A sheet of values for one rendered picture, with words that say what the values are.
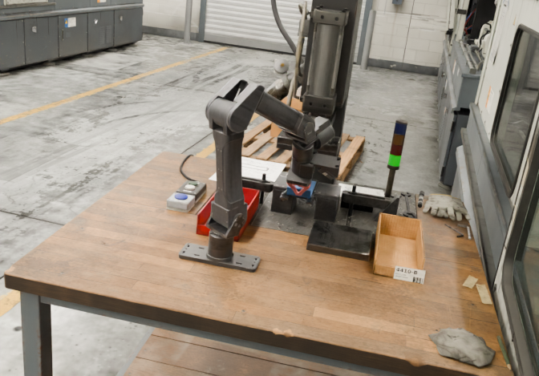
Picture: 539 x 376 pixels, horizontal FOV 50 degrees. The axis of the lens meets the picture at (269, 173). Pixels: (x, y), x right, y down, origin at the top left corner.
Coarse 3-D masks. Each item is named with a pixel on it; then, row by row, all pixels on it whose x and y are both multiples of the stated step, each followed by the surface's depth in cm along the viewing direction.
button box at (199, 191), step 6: (186, 156) 216; (180, 168) 204; (186, 180) 188; (192, 180) 195; (180, 186) 183; (198, 186) 184; (204, 186) 185; (180, 192) 179; (186, 192) 179; (192, 192) 179; (198, 192) 180; (204, 192) 187; (198, 198) 182
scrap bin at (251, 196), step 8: (248, 192) 180; (256, 192) 179; (248, 200) 180; (256, 200) 175; (208, 208) 166; (248, 208) 165; (256, 208) 177; (200, 216) 159; (208, 216) 168; (248, 216) 166; (200, 224) 159; (200, 232) 159; (208, 232) 159; (240, 232) 159
